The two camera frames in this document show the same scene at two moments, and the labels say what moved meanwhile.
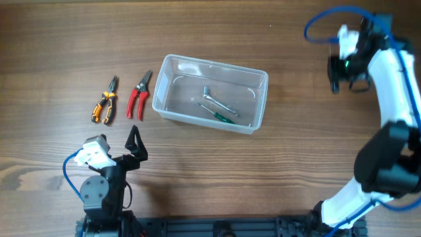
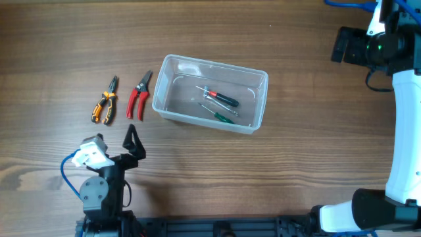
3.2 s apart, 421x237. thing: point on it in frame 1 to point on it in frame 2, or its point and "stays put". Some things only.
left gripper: (137, 150) stays put
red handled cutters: (141, 89) stays put
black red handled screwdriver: (335, 82) to (222, 98)
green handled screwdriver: (219, 116) stays put
